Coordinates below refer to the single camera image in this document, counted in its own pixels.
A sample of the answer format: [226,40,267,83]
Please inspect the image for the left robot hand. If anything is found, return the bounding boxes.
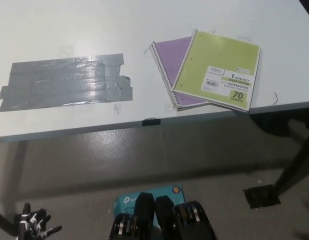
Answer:
[18,202,63,240]

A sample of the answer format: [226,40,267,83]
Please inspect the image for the green Mead spiral notebook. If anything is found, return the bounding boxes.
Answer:
[171,28,262,113]

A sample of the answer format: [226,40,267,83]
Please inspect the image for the teal TP-Link box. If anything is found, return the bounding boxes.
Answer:
[111,184,187,226]

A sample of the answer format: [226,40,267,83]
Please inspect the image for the small black tape piece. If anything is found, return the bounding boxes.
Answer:
[142,118,162,127]

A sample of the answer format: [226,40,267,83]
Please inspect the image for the purple spiral notebook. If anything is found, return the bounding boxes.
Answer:
[148,36,211,112]

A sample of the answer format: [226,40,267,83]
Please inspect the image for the grey duct tape patch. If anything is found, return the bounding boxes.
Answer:
[0,52,134,113]

